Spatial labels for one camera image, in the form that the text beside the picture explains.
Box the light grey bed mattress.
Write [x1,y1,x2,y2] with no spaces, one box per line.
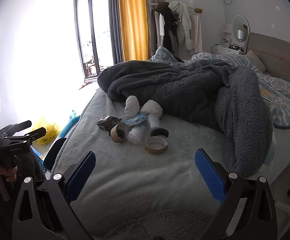
[50,86,290,240]

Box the white dresser table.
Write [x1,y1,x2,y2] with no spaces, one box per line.
[212,24,243,55]

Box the black tape ring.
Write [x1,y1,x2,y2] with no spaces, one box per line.
[150,128,170,138]

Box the round vanity mirror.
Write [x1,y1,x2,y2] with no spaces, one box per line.
[232,15,250,54]

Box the cardboard tape ring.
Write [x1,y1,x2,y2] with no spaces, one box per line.
[144,135,169,155]

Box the brown cardboard tape core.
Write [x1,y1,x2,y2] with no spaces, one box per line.
[110,123,128,143]

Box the black tissue packet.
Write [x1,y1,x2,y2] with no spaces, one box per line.
[97,115,122,131]

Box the clothes rack with garments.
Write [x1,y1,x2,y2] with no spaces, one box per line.
[149,1,203,56]

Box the large bubble wrap roll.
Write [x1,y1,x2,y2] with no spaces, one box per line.
[127,124,146,145]

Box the dark grey fleece blanket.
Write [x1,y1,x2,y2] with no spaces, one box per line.
[98,60,273,178]

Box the grey curtain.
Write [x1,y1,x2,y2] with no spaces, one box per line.
[108,0,124,64]

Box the blue cartoon tissue packet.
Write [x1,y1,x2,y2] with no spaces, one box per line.
[124,112,146,127]

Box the yellow plastic bag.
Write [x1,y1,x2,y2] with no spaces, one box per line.
[32,116,60,145]

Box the white sock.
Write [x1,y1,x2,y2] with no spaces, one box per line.
[124,95,140,118]
[140,100,163,119]

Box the balcony glass door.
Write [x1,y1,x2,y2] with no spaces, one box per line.
[74,0,113,81]

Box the dark teal trash bin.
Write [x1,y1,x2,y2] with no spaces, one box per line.
[43,138,66,172]

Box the yellow curtain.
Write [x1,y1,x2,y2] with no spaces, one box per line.
[118,0,149,61]

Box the beige bed headboard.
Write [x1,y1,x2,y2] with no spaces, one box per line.
[245,33,290,82]

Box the blue plush toy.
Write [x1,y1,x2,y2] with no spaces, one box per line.
[59,110,80,138]

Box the small bubble wrap roll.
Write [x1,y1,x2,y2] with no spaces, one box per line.
[146,114,161,131]

